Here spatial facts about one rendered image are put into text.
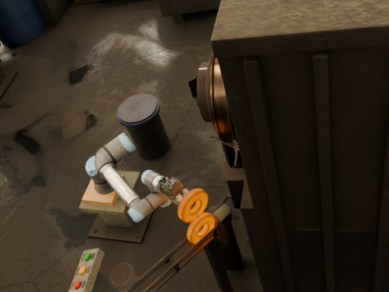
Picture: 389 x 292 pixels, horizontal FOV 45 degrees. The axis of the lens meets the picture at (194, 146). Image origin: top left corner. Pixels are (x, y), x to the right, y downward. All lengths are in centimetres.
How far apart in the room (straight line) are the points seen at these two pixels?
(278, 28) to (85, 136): 285
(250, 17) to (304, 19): 16
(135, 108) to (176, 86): 83
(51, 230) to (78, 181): 43
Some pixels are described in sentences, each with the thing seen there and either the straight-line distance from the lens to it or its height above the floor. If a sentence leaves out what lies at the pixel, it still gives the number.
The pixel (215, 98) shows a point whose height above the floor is 124.
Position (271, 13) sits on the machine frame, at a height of 176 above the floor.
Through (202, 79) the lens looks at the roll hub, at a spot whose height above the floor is 124.
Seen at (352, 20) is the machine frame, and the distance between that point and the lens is 137.
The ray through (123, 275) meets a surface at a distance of 244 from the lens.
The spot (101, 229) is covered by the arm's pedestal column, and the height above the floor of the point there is 2.
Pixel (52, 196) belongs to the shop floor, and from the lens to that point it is 371.
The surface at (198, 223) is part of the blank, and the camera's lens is 215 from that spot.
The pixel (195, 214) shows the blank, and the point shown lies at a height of 86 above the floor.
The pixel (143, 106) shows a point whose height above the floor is 43.
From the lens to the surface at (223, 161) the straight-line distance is 337.
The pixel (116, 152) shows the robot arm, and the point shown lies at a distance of 248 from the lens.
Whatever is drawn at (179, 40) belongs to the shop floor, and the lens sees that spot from 467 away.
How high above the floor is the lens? 252
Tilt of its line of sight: 45 degrees down
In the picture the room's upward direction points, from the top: 19 degrees counter-clockwise
